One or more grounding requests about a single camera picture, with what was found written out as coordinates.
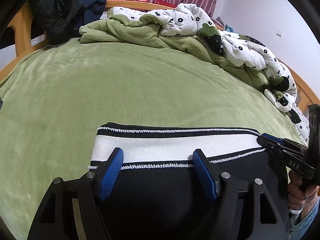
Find black jacket on footboard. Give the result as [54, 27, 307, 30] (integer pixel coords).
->
[28, 0, 84, 45]

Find right hand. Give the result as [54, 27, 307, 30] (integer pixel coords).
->
[287, 170, 319, 215]

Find dark navy pants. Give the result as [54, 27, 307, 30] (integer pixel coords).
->
[91, 123, 290, 239]

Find wooden bed frame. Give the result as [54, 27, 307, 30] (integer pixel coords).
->
[1, 0, 319, 111]

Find navy blue garment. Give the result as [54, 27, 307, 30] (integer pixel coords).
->
[75, 0, 107, 29]

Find white wall socket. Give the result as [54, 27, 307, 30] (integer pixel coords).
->
[276, 31, 283, 37]

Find white floral green quilt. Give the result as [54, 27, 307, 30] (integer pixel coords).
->
[79, 3, 310, 144]

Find green fleece bed sheet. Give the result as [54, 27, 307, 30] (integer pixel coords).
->
[1, 39, 299, 239]

